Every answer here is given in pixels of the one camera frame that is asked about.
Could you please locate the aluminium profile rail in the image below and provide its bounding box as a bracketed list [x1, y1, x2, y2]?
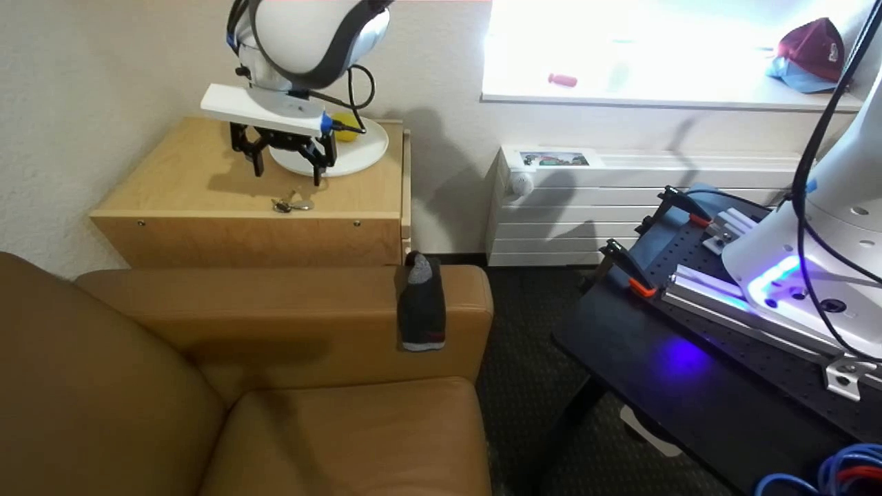
[658, 259, 882, 404]

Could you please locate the maroon cap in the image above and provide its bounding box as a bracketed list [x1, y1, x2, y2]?
[775, 15, 848, 88]

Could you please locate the light wooden nightstand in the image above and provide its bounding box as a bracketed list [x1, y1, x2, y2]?
[88, 114, 413, 271]

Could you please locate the blue cable bundle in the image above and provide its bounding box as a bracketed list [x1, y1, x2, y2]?
[752, 442, 882, 496]

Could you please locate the brown leather armchair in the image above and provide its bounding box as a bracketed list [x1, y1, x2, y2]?
[0, 252, 497, 496]

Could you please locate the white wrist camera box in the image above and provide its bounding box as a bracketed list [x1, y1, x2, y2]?
[199, 84, 337, 139]

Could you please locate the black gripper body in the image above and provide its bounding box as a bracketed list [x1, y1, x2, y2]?
[246, 123, 319, 154]

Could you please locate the black robot table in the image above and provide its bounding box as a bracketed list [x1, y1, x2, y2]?
[549, 189, 882, 496]

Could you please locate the white window sill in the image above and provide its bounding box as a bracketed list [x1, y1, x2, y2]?
[478, 0, 882, 116]

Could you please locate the light blue cap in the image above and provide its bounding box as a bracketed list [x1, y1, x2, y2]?
[767, 52, 857, 96]

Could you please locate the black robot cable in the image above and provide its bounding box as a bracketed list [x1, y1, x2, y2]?
[781, 8, 882, 361]

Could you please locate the black perforated mount plate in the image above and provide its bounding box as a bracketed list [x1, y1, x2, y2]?
[632, 205, 738, 288]

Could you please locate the grey and black sock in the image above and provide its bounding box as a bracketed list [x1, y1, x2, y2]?
[395, 248, 450, 355]

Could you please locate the black clamp orange handle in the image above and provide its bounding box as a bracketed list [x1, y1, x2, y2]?
[657, 186, 713, 233]
[600, 240, 662, 303]

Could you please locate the white round plate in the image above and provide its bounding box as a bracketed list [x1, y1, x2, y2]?
[268, 116, 392, 180]

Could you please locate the white wall radiator unit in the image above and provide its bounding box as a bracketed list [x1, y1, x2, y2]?
[483, 145, 822, 271]

